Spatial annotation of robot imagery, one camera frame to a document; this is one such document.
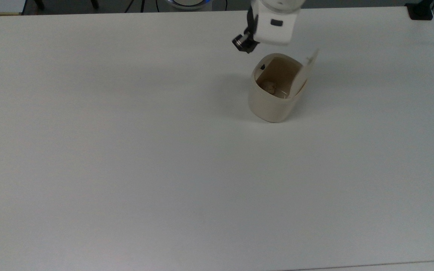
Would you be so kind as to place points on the black corner clamp mount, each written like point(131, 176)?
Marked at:
point(420, 11)

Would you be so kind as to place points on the beige round trash bin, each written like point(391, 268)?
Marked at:
point(269, 107)

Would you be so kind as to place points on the crumpled paper ball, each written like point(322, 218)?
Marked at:
point(269, 86)

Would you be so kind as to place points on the black stand leg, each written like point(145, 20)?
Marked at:
point(94, 3)
point(39, 3)

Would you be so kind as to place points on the beige trash bin lid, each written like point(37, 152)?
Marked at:
point(301, 77)

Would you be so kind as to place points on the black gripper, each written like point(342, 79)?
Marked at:
point(251, 22)

